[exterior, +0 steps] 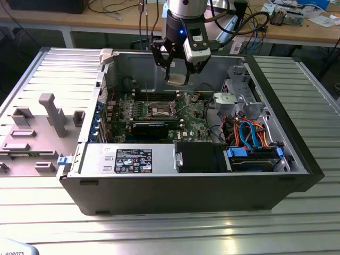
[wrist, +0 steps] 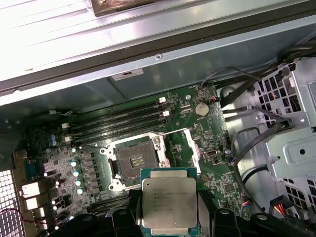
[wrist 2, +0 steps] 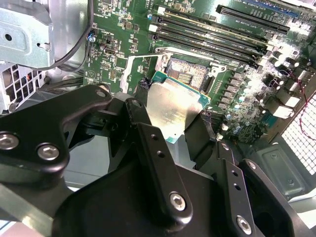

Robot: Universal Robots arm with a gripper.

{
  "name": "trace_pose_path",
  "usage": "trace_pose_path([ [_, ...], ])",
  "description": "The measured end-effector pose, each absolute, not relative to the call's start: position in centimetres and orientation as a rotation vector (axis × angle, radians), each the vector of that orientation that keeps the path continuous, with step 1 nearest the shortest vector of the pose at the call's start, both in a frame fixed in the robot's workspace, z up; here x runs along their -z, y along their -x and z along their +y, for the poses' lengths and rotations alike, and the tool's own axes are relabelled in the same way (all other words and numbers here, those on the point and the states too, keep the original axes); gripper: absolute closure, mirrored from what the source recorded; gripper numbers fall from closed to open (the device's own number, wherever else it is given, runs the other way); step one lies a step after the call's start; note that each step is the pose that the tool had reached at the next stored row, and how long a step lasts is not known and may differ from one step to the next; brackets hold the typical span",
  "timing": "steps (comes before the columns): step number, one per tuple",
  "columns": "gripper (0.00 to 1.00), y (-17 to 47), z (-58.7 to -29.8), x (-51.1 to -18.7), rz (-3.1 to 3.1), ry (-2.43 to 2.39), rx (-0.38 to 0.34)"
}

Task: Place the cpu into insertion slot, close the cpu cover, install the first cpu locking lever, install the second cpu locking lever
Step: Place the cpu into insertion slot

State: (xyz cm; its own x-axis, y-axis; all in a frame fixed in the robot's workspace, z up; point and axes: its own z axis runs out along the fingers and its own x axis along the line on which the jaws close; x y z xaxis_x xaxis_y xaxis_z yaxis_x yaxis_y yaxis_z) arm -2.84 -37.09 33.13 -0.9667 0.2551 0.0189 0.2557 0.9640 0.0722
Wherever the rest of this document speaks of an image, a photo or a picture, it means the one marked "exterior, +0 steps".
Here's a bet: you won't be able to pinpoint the blue cable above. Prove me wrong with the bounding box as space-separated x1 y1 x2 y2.
251 25 264 55

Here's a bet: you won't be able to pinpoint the copper CPU cooler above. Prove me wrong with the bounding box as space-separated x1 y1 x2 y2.
269 7 287 27

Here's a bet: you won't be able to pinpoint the white card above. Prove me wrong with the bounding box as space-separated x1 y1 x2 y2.
261 2 277 14

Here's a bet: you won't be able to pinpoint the black camera cable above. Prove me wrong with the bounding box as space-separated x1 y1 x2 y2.
208 0 269 51

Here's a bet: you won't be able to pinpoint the green motherboard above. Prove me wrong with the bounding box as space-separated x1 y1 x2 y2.
105 91 213 146

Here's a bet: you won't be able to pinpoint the black power supply label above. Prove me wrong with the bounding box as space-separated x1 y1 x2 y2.
114 148 153 175

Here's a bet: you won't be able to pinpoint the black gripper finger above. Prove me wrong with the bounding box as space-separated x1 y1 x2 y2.
150 38 177 82
183 54 211 86

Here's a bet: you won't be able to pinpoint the grey case latch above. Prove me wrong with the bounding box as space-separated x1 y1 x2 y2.
98 48 115 66

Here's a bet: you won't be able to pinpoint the blue disk carrier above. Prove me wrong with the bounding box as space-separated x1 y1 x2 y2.
225 147 284 171

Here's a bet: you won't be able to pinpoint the black graphics card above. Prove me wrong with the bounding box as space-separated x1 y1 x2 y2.
107 120 183 141

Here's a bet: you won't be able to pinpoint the silver power supply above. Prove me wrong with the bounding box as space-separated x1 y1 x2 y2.
67 143 178 178

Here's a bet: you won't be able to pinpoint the white papers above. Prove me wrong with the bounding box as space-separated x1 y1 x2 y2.
308 14 339 28

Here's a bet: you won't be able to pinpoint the white tag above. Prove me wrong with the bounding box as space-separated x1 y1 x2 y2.
230 41 243 55

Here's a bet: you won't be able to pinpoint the hard disk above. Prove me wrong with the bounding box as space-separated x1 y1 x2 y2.
230 156 279 172

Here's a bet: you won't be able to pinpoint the wooden workbench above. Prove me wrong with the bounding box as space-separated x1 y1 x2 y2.
0 0 340 50

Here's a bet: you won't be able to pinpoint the orange wire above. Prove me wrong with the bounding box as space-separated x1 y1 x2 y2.
252 121 269 148

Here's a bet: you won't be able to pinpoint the grey parts rack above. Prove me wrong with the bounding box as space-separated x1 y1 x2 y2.
0 92 86 177

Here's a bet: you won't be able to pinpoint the CPU socket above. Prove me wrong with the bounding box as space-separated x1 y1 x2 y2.
147 100 179 119

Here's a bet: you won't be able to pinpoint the black wire loop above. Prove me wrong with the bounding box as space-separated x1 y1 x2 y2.
208 124 227 146

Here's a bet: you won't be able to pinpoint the red wire bundle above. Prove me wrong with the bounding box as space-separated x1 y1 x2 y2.
222 116 241 146

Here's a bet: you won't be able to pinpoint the silver metal drive cage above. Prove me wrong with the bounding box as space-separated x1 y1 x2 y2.
212 63 273 128

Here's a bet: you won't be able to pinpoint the blue box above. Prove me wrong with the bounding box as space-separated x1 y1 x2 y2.
296 0 332 10

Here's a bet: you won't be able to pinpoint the grey device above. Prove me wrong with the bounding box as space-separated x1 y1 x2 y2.
285 10 305 27

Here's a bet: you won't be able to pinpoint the tall black box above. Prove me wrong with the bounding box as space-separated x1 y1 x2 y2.
233 1 248 31

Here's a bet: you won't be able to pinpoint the black plastic shroud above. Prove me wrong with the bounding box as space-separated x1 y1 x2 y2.
174 141 226 173

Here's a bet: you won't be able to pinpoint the silver CPU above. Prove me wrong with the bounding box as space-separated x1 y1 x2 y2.
166 73 187 87

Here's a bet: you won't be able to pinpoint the blue wire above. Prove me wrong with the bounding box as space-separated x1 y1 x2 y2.
239 122 253 149
248 119 261 149

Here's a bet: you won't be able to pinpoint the black RAM slot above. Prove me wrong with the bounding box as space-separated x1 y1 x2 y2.
132 92 179 96
132 97 179 101
132 95 179 99
132 90 179 94

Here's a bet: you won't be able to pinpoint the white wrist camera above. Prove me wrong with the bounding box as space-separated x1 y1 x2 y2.
182 20 213 64

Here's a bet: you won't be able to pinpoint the green RAM stick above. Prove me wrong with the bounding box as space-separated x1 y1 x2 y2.
7 151 43 157

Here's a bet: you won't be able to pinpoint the black PC case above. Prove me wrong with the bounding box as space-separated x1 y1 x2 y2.
56 50 325 217

